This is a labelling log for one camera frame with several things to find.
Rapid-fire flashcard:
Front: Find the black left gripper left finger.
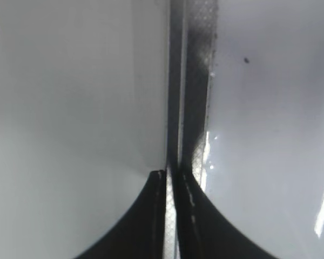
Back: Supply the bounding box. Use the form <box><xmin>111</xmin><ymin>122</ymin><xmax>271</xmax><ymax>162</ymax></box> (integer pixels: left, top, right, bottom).
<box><xmin>78</xmin><ymin>170</ymin><xmax>166</xmax><ymax>258</ymax></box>

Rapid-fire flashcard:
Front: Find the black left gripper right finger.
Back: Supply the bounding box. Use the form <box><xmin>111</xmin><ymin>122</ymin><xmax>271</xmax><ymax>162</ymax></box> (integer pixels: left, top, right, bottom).
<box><xmin>172</xmin><ymin>166</ymin><xmax>275</xmax><ymax>259</ymax></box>

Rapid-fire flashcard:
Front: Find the white whiteboard with aluminium frame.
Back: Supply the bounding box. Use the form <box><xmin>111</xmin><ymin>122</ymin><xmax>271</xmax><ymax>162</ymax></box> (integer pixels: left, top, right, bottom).
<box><xmin>165</xmin><ymin>1</ymin><xmax>324</xmax><ymax>258</ymax></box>

